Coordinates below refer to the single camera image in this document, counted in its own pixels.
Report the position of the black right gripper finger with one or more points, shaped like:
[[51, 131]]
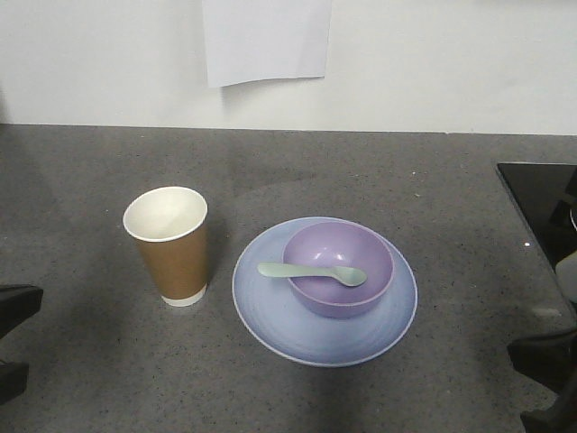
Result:
[[560, 417], [548, 359]]

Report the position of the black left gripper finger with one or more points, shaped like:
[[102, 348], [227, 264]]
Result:
[[18, 303], [13, 380]]

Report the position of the brown paper cup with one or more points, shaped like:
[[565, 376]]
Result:
[[168, 225]]

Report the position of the mint green plastic spoon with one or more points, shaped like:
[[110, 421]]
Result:
[[311, 272]]

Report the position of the purple plastic bowl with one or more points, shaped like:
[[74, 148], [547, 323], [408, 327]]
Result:
[[357, 263]]

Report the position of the light blue plate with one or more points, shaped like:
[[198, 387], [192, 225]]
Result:
[[274, 316]]

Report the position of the black induction cooktop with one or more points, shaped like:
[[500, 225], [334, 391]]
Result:
[[545, 194]]

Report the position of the white paper sheet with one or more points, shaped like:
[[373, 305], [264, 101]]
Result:
[[250, 41]]

